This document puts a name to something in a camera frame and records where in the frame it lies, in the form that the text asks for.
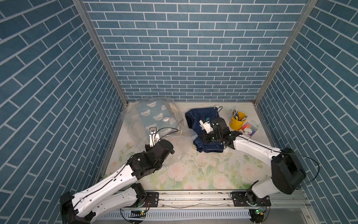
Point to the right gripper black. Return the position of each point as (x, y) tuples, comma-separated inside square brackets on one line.
[(204, 135)]

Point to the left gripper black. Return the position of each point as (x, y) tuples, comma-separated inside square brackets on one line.
[(148, 148)]

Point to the navy blue star blanket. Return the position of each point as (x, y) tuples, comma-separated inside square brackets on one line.
[(199, 120)]

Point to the light blue bear blanket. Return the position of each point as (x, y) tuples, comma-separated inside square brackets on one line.
[(153, 111)]

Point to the clear plastic vacuum bag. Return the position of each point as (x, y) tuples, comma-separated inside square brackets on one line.
[(181, 137)]

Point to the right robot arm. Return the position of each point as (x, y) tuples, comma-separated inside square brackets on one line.
[(287, 172)]

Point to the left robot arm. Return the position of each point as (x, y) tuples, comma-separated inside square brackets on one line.
[(117, 191)]

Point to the yellow metal pen bucket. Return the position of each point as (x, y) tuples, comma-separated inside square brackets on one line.
[(235, 124)]

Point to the pens in bucket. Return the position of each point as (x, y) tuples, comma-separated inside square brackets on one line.
[(235, 115)]

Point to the clear box of stationery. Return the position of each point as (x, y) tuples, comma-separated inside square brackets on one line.
[(248, 130)]

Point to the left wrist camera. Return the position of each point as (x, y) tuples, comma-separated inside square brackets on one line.
[(153, 136)]

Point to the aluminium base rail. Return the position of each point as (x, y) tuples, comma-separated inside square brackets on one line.
[(221, 199)]

